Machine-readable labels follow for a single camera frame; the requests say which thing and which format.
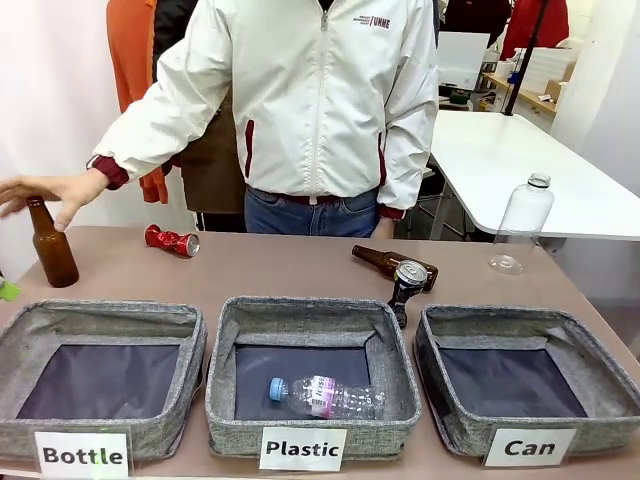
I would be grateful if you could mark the person's left hand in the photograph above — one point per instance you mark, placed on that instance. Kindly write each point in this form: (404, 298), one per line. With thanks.
(384, 229)

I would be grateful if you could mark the person's white zip jacket torso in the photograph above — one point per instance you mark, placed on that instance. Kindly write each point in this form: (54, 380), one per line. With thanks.
(310, 100)

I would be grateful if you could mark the large clear plastic bottle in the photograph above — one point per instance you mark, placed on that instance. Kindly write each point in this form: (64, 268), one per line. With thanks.
(525, 215)

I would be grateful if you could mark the person's blue jeans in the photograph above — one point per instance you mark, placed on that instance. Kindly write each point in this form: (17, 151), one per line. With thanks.
(310, 217)

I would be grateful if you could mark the orange hanging garment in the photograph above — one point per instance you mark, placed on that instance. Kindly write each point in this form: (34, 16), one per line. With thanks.
(132, 60)

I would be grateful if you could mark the crushed black drink can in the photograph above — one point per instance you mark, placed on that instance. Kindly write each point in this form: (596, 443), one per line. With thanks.
(406, 285)

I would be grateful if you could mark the white Can label card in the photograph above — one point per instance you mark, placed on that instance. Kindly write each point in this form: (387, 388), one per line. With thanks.
(530, 446)

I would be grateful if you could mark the dark hanging jacket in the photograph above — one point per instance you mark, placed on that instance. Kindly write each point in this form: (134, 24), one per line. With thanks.
(170, 25)

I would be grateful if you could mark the brown glass beer bottle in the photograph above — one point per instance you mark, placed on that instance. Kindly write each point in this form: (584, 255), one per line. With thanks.
(55, 250)
(380, 257)

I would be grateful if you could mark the wooden background shelf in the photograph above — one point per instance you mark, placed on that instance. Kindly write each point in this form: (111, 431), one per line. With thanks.
(525, 97)

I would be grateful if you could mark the grey fabric basket labelled Can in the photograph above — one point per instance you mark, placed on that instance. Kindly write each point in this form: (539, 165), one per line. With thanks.
(510, 380)

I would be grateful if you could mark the white Plastic label card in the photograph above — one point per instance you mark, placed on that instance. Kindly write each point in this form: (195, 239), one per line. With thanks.
(302, 448)

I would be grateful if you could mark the small plastic bottle pink label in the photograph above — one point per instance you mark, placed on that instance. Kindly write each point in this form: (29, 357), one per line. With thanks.
(330, 397)

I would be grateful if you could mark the red garment in background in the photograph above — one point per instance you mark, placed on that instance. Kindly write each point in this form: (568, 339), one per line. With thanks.
(550, 25)

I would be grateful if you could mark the person's right forearm white sleeve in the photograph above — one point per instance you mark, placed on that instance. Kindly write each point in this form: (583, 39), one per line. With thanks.
(150, 130)

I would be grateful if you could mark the white background table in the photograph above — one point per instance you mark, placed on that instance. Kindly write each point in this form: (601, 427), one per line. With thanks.
(500, 165)

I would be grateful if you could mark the crushed red soda can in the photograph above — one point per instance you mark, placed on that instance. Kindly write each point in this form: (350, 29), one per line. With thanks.
(170, 240)

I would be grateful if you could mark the white box on background desk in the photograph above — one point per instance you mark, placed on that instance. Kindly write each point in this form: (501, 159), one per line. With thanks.
(462, 57)

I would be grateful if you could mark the person's left forearm white sleeve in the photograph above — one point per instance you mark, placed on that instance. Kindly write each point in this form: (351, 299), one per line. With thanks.
(405, 165)

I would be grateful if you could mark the white Bottle label card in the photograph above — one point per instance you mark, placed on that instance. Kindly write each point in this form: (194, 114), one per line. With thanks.
(82, 455)

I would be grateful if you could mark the person's right hand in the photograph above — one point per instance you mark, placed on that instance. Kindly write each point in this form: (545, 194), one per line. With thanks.
(75, 190)

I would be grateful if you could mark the grey fabric basket labelled Bottle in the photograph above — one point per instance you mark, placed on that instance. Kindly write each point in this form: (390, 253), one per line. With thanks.
(100, 380)

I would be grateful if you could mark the brown hanging apron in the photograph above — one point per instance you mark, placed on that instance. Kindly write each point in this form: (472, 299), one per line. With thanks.
(215, 170)

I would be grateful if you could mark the grey fabric basket labelled Plastic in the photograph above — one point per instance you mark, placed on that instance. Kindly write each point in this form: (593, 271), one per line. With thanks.
(300, 360)

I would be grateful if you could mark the black stand pole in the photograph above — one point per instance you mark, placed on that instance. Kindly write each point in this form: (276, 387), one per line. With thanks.
(525, 55)

